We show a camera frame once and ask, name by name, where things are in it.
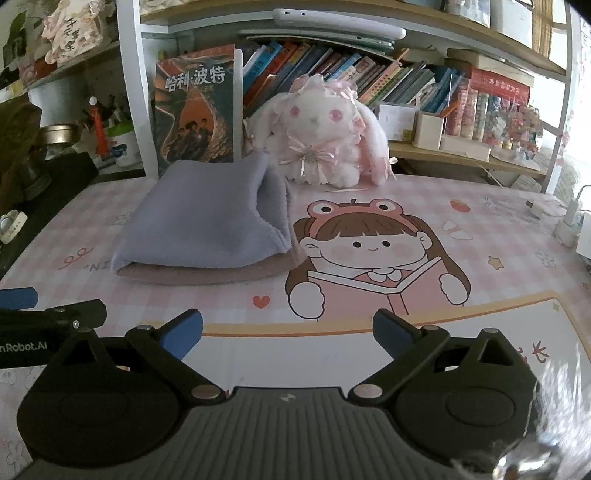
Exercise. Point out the white plastic jar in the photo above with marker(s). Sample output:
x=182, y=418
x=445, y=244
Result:
x=123, y=144

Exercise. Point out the metal tin bowl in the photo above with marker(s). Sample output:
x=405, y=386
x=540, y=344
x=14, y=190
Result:
x=58, y=134

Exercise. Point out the white box on shelf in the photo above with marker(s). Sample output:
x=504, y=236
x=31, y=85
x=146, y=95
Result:
x=397, y=121

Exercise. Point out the red white bottle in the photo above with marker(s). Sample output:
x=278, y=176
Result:
x=102, y=147

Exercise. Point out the white charger adapter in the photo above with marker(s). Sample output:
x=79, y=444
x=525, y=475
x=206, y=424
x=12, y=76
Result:
x=565, y=231

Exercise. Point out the white paper sheet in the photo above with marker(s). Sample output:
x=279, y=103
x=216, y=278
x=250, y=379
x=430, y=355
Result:
x=583, y=247

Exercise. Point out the white tablet on shelf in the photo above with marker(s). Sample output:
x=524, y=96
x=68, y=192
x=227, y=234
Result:
x=334, y=21

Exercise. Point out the white metal wooden bookshelf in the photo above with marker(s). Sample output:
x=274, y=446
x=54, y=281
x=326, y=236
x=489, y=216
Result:
x=59, y=54

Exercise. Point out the colourful figurine ornament display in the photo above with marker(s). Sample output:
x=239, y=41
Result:
x=521, y=126

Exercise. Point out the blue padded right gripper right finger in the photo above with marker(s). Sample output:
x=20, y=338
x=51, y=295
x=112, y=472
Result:
x=412, y=350

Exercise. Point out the cream pen holder box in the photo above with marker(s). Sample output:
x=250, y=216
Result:
x=428, y=131

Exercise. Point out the Harry Potter book box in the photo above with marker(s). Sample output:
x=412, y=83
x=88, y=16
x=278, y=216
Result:
x=198, y=107

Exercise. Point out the red hardcover book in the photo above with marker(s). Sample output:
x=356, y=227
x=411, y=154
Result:
x=499, y=85

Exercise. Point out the olive green jacket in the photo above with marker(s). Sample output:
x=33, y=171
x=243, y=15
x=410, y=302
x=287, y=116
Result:
x=20, y=123

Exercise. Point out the white wrist watch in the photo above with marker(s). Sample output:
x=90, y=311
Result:
x=10, y=225

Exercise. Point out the pink checkered cartoon desk mat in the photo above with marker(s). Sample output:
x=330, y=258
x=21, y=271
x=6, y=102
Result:
x=458, y=245

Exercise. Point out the pink white plush bunny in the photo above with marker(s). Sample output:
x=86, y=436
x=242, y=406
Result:
x=319, y=133

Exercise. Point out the lavender and beige sweater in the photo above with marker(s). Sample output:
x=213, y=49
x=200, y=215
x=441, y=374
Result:
x=211, y=223

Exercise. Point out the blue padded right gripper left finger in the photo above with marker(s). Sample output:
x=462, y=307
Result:
x=159, y=352

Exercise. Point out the flat white box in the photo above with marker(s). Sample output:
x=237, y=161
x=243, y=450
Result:
x=466, y=148

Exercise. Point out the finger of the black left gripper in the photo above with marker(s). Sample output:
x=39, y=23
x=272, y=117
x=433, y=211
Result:
x=18, y=298
x=88, y=314

